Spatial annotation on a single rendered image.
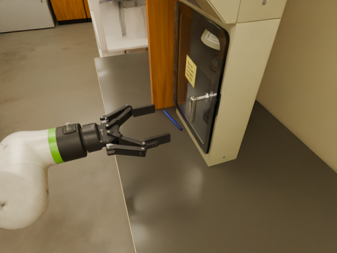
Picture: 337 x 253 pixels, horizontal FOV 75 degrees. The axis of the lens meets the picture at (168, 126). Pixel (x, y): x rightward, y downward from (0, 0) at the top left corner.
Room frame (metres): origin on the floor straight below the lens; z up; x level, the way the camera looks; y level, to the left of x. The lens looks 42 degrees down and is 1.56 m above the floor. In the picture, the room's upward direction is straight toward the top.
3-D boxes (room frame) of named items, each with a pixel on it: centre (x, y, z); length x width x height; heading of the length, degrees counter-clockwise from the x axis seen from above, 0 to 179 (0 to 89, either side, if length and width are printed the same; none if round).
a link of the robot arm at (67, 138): (0.40, 0.25, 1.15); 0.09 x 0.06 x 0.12; 20
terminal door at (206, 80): (0.62, -0.08, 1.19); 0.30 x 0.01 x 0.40; 19
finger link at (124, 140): (0.40, 0.11, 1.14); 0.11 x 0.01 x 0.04; 68
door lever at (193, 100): (0.51, -0.08, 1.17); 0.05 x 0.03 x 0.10; 109
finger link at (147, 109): (0.53, 0.08, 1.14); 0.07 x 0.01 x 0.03; 110
